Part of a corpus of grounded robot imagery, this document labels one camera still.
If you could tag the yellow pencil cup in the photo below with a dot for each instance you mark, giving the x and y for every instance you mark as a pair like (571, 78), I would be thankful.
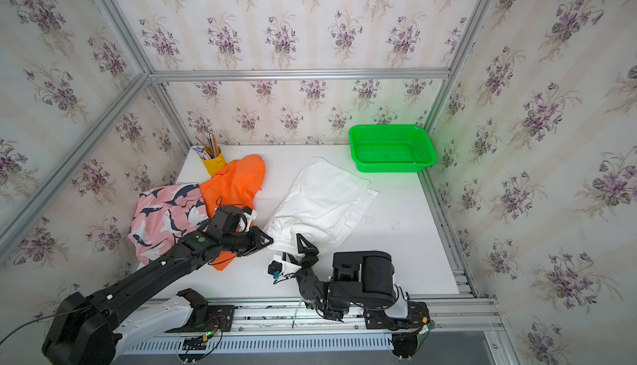
(214, 165)

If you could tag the orange cloth garment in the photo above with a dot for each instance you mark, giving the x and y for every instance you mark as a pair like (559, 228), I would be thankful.
(235, 185)

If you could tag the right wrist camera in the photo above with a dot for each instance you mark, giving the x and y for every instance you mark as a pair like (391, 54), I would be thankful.
(278, 268)

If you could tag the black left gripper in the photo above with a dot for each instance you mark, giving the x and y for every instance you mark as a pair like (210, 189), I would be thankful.
(255, 233)

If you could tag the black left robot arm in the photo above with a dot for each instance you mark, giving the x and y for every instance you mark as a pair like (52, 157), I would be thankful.
(97, 328)

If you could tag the colored pencils bundle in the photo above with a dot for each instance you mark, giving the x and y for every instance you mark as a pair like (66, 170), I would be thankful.
(209, 144)

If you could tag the white shorts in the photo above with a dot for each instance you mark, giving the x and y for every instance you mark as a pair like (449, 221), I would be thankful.
(325, 204)

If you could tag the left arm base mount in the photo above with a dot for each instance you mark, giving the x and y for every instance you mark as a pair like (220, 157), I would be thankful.
(204, 316)

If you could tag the green plastic basket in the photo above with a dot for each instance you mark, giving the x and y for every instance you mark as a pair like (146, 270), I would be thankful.
(391, 148)

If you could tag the pink shark print garment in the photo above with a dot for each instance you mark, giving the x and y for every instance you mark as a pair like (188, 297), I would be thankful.
(163, 216)

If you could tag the aluminium rail frame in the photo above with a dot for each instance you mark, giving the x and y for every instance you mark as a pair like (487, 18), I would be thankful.
(287, 326)

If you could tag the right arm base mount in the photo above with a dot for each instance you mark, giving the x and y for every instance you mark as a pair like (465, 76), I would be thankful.
(417, 318)

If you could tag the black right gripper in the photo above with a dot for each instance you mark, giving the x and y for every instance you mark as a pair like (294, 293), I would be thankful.
(311, 255)

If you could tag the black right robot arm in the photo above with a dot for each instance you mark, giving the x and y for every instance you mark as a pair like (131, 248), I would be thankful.
(361, 279)

